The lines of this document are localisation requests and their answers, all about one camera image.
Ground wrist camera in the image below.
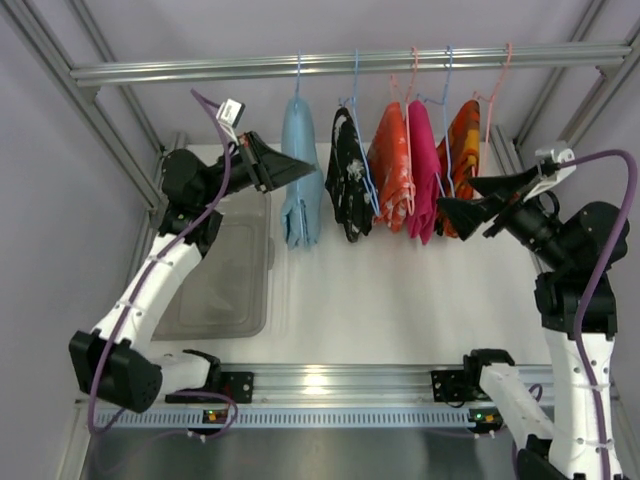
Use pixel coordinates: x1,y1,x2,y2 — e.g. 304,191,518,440
216,98,246,130
524,141,576,201

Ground left aluminium frame post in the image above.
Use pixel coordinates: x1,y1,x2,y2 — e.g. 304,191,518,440
1,1,166,213

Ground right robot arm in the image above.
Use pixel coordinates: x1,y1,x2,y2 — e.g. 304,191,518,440
438,162,635,479

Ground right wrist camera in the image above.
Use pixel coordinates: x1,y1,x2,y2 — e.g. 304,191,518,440
524,141,576,201

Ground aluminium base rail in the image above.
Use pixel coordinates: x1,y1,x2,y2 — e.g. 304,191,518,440
139,363,616,405

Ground orange red patterned garment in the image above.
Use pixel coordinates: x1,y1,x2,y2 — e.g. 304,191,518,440
367,102,416,233

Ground orange yellow patterned garment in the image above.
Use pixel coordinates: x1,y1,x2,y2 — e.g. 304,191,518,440
435,99,482,239

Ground pink hanger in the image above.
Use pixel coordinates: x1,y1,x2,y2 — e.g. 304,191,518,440
389,46,419,215
473,42,513,176

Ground pink hanger rightmost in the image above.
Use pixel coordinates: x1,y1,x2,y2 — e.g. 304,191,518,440
473,42,513,176

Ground black white patterned garment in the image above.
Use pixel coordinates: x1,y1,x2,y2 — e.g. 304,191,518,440
325,107,374,243

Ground clear plastic bin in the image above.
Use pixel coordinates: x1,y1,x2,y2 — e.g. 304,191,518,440
153,190,275,341

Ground slotted cable duct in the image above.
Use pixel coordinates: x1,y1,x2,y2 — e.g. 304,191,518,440
94,405,503,430

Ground aluminium frame post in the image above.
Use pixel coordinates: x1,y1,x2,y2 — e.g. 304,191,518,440
489,1,639,173
1,1,166,213

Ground aluminium hanging rail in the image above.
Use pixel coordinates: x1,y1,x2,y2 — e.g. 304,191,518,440
70,42,632,88

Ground light blue trousers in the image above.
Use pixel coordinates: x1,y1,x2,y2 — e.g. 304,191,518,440
280,96,324,251

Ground magenta garment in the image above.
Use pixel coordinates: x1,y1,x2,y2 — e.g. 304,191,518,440
407,100,441,245

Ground right aluminium frame post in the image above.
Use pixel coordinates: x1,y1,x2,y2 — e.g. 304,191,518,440
489,1,639,173

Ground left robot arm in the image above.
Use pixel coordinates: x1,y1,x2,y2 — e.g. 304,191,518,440
69,131,316,413

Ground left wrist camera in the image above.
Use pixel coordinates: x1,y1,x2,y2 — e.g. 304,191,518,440
216,98,246,130

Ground light blue wire hanger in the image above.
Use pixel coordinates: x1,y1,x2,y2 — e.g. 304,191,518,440
294,49,307,247

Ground pink hanger middle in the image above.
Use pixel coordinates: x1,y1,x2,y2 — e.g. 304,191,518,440
389,46,419,215

